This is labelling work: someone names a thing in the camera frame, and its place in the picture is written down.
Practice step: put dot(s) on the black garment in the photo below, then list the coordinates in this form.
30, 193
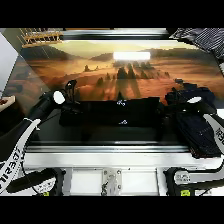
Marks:
110, 112

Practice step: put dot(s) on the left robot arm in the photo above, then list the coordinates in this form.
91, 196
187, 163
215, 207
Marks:
19, 137

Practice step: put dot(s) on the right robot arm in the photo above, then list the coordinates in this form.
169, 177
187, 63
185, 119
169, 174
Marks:
218, 134

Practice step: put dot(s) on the brown clothes hanger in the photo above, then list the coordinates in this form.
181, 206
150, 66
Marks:
40, 36

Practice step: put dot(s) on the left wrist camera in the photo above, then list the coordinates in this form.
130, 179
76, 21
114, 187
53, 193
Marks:
70, 88

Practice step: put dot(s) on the silver frame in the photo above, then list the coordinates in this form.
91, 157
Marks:
111, 180

